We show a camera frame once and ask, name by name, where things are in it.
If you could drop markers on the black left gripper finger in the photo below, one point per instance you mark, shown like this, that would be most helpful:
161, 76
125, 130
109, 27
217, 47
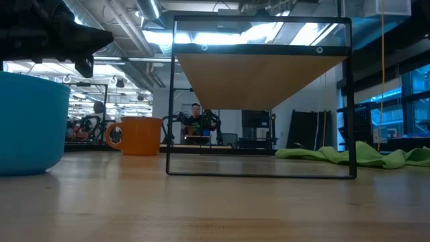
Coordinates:
99, 37

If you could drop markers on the teal blue bowl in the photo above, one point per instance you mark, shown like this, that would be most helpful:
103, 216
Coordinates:
30, 124

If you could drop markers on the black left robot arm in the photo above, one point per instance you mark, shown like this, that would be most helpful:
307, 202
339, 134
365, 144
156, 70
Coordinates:
16, 30

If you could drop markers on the black background robot arm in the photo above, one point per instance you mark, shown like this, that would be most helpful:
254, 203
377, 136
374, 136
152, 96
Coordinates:
176, 119
213, 122

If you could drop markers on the black metal shelf wooden top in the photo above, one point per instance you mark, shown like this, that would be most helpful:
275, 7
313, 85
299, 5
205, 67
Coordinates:
255, 80

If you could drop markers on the person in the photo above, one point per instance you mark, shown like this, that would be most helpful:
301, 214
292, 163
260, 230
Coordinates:
196, 124

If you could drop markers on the black monitor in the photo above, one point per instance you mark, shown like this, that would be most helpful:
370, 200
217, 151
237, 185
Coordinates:
255, 118

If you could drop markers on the black leaning panels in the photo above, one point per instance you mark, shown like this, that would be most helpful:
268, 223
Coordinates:
307, 129

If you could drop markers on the black pegboard rack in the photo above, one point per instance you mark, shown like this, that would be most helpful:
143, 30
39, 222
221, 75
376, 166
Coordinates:
361, 124

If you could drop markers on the green cloth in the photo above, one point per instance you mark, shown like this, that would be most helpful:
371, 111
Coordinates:
363, 156

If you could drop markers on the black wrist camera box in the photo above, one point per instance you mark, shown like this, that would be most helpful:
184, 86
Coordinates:
84, 66

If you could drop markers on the silver ceiling air duct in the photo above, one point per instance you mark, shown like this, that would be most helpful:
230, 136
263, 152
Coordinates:
148, 8

